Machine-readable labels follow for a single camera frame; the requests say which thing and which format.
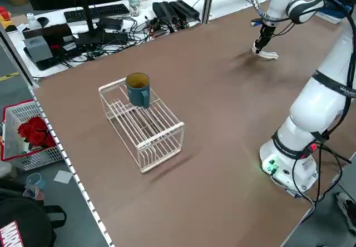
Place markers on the black backpack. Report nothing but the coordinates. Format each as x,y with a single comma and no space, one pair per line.
25,219

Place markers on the clear glass jar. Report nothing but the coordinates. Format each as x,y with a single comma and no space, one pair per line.
134,6

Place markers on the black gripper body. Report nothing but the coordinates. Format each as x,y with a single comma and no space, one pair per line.
267,34

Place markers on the red emergency stop button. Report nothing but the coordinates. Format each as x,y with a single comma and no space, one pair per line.
4,14

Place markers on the black computer mouse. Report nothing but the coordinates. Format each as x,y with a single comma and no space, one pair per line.
43,21

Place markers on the aluminium frame post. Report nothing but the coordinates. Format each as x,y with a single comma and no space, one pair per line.
16,58

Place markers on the large white PVC pipe clamp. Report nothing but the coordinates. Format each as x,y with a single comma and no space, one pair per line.
271,55

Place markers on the person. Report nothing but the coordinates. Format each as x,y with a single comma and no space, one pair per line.
346,208

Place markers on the grey box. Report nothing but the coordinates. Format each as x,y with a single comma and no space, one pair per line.
39,49

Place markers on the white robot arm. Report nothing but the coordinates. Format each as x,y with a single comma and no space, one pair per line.
303,9
311,110

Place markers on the black power adapter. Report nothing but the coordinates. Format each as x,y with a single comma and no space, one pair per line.
185,9
164,10

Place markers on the dark brown box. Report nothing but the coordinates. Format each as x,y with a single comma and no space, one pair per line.
47,31

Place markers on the aluminium camera post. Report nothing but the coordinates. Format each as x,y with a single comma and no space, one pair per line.
208,2

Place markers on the clear water bottle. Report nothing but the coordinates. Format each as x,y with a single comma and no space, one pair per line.
32,21

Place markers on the black keyboard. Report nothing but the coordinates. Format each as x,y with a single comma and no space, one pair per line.
97,12

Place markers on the black monitor stand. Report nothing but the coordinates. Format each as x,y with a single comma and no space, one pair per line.
90,27

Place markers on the red and white basket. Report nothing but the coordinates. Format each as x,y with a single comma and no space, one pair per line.
16,158

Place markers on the white paper sheet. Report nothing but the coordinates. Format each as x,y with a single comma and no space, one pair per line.
63,177

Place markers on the clear plastic cup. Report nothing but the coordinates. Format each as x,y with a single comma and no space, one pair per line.
36,184

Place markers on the red rose bouquet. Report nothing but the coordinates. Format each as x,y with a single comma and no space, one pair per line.
36,133

